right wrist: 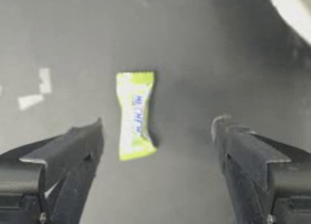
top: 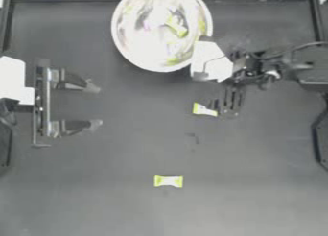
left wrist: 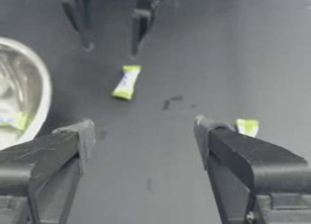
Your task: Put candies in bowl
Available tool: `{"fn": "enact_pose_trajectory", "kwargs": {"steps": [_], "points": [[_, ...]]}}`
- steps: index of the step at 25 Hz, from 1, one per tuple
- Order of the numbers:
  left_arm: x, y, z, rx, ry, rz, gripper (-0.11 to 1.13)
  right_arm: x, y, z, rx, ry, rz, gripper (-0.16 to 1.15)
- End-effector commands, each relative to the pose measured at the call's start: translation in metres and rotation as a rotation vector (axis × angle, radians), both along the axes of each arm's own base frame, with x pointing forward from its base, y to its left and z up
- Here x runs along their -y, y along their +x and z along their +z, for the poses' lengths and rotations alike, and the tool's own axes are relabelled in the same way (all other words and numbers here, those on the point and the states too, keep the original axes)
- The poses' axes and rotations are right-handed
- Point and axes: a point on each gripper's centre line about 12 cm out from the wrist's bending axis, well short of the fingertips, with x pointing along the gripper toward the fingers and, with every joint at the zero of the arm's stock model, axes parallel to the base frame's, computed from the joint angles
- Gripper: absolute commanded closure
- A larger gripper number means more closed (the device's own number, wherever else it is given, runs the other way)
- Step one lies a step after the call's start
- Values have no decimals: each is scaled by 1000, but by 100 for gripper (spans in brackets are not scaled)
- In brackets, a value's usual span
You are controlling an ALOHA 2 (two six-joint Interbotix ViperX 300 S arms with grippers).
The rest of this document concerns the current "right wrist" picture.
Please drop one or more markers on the green candy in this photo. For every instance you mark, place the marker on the green candy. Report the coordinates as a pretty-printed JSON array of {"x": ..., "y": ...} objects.
[{"x": 134, "y": 112}]

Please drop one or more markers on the steel bowl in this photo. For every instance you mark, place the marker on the steel bowl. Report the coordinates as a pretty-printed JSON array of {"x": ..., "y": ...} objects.
[{"x": 295, "y": 12}]

